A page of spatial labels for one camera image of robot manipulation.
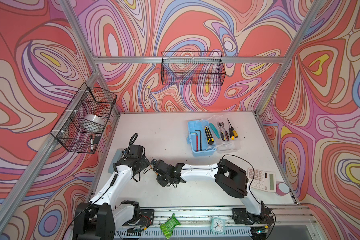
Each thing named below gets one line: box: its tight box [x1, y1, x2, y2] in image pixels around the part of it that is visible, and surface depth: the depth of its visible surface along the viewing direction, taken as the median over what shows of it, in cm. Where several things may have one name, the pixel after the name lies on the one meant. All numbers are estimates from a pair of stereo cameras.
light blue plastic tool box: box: [186, 114, 241, 157], surface depth 98 cm
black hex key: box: [194, 129, 202, 151], surface depth 104 cm
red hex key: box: [190, 132, 199, 152], surface depth 103 cm
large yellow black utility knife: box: [204, 125, 214, 145], surface depth 97 cm
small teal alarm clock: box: [210, 217, 226, 235], surface depth 71 cm
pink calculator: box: [247, 167, 277, 193], surface depth 85 cm
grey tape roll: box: [83, 114, 105, 126], surface depth 75 cm
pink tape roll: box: [275, 182, 290, 196], surface depth 80 cm
